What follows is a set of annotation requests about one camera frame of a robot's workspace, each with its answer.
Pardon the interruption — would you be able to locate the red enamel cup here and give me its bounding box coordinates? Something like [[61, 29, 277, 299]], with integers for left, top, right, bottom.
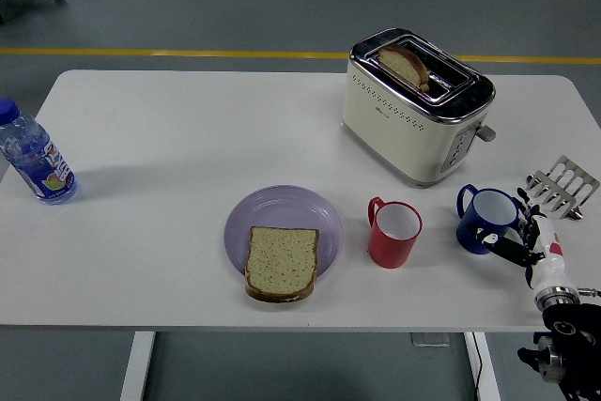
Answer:
[[366, 195, 424, 270]]

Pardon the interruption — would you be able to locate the thin black table cable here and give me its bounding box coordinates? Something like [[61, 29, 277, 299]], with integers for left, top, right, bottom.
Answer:
[[470, 332, 485, 401]]

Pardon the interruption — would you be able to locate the square bread slice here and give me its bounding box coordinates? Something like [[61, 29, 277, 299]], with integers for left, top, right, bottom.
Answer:
[[243, 225, 320, 304]]

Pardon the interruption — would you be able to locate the blue enamel cup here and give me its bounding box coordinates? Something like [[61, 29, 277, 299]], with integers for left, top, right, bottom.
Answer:
[[455, 183, 525, 255]]

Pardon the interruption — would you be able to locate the blue-capped plastic drink bottle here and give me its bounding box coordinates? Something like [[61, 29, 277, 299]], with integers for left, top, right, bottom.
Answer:
[[0, 98, 79, 206]]

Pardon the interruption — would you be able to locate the grey under-table bracket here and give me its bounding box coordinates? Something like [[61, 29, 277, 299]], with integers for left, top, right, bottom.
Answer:
[[410, 332, 451, 348]]

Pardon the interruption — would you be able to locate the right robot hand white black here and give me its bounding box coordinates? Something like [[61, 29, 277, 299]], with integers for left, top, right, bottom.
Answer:
[[469, 187, 579, 298]]

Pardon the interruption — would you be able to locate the purple round plate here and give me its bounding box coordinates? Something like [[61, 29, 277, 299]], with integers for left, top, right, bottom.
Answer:
[[223, 184, 344, 283]]

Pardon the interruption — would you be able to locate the white table leg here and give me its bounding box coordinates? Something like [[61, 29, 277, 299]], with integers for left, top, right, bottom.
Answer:
[[119, 331, 157, 401], [463, 331, 501, 401]]

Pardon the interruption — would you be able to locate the cream chrome toaster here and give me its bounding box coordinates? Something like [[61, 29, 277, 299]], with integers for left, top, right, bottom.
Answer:
[[341, 27, 498, 189]]

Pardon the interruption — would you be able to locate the silver metal toast rack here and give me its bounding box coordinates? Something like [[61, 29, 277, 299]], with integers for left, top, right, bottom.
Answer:
[[525, 155, 601, 222]]

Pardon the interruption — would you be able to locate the rounded bread slice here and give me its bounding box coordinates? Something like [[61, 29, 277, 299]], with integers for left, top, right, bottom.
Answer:
[[377, 42, 431, 94]]

